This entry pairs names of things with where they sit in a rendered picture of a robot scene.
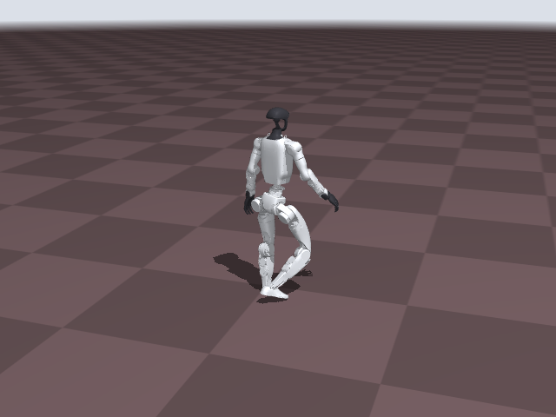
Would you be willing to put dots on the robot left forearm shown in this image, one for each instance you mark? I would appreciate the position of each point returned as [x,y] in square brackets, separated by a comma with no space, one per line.
[250,187]

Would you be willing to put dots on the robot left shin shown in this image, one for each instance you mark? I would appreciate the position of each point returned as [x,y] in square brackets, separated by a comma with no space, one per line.
[266,266]

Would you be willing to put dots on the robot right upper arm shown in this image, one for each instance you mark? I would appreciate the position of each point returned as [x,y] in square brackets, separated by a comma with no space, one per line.
[294,149]

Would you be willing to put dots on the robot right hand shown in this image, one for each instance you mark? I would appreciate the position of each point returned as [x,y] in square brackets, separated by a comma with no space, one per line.
[332,199]

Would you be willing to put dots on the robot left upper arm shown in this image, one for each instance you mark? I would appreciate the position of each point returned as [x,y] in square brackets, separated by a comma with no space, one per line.
[255,157]

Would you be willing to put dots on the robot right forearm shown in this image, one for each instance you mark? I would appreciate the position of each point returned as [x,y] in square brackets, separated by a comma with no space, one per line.
[316,185]

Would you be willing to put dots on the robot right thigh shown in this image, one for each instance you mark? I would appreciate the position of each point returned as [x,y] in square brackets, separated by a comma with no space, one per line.
[291,216]

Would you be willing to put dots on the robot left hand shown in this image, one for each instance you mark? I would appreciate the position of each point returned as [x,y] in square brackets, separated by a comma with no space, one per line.
[247,203]

